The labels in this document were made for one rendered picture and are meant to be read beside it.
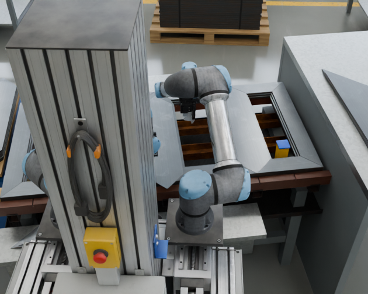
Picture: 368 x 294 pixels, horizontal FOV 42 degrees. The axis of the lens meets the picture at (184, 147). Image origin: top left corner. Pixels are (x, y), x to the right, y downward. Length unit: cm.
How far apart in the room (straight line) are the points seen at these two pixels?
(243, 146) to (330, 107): 48
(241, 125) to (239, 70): 202
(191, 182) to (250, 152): 79
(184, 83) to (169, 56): 297
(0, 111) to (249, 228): 154
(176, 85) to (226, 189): 44
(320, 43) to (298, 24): 246
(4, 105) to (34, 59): 192
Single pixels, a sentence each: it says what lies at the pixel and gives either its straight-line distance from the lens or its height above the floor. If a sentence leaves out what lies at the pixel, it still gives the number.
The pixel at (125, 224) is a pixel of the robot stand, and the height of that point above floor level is 148.
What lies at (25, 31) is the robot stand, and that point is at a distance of 108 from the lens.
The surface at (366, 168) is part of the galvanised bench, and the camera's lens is 221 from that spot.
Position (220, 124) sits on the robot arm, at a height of 137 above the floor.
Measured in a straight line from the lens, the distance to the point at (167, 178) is 232.
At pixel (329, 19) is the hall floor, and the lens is 565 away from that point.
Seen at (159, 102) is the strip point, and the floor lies 85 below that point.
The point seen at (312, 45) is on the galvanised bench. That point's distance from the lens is 298.
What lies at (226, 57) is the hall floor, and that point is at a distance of 479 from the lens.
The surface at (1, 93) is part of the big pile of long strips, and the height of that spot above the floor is 85.
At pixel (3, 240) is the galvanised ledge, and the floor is 68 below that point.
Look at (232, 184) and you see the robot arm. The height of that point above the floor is 125.
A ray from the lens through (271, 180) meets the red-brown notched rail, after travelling 237.
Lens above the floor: 252
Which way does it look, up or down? 42 degrees down
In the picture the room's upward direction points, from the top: 1 degrees counter-clockwise
